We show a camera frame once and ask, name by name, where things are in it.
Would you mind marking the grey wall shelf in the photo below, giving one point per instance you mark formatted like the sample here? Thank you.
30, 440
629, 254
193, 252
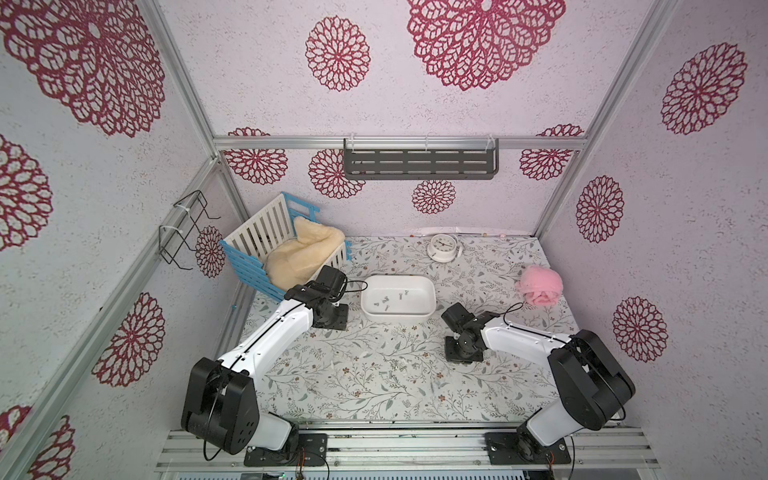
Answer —
421, 164

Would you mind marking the blue white slatted crate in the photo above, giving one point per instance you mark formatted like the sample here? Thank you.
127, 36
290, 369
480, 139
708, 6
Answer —
248, 246

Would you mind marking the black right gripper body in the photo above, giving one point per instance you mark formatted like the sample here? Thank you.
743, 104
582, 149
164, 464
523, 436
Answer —
463, 349

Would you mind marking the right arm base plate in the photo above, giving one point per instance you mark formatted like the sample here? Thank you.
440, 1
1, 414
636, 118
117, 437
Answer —
511, 448

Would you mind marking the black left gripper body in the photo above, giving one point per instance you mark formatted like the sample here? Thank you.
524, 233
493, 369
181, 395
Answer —
337, 317

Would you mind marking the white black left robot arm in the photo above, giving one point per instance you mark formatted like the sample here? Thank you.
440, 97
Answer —
220, 406

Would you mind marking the black wire wall rack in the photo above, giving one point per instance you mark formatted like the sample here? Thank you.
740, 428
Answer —
174, 237

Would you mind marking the pink plush toy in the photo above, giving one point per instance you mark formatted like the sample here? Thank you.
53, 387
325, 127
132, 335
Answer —
540, 286

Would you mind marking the cream plush cloth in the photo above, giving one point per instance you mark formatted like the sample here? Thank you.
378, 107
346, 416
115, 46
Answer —
297, 260

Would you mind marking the white alarm clock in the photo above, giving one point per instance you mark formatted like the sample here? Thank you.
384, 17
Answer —
444, 248

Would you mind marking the aluminium front rail frame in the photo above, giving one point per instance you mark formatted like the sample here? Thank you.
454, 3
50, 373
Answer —
420, 450

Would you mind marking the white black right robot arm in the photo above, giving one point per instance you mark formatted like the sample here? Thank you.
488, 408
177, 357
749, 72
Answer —
591, 385

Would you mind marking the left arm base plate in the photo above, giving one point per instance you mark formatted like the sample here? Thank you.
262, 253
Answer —
303, 449

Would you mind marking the white storage box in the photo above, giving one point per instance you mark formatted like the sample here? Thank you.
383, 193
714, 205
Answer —
403, 299

